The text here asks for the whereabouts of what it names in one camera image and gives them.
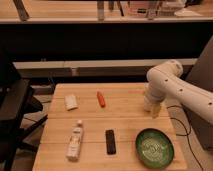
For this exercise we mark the grey back table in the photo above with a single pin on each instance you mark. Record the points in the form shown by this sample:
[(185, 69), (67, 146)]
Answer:
[(86, 68)]

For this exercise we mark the green patterned plate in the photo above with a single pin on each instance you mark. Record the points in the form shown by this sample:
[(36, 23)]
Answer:
[(154, 148)]

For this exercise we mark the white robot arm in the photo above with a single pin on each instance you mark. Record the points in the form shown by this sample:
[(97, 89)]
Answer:
[(164, 79)]

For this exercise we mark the white plastic bottle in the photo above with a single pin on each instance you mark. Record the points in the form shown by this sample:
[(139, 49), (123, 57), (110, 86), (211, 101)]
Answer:
[(73, 151)]

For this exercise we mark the orange carrot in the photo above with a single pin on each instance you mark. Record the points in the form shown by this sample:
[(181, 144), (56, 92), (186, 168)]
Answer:
[(101, 99)]

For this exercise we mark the white tapered gripper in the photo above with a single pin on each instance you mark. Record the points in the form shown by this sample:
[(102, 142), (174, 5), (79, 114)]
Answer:
[(155, 110)]

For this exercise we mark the white paper cup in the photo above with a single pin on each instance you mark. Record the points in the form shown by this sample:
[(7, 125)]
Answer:
[(147, 104)]

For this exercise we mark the black chair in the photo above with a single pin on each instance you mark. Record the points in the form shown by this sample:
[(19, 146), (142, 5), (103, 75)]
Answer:
[(16, 99)]

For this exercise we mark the black remote control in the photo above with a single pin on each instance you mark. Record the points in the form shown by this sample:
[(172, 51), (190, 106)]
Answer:
[(110, 142)]

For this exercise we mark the white folded cloth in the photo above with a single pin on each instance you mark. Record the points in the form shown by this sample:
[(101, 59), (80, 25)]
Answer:
[(70, 102)]

